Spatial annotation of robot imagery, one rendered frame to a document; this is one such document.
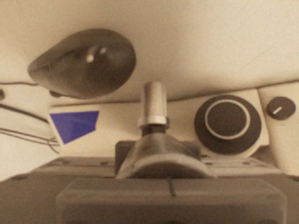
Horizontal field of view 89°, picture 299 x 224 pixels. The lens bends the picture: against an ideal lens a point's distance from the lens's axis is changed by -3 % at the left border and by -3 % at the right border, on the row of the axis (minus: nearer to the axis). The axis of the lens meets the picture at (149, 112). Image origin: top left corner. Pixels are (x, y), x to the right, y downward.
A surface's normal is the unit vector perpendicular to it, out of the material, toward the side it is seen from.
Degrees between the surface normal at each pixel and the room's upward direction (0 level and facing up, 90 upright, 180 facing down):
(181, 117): 90
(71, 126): 49
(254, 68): 0
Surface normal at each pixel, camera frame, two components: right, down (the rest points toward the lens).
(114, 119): -0.16, -0.19
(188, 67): 0.00, 0.94
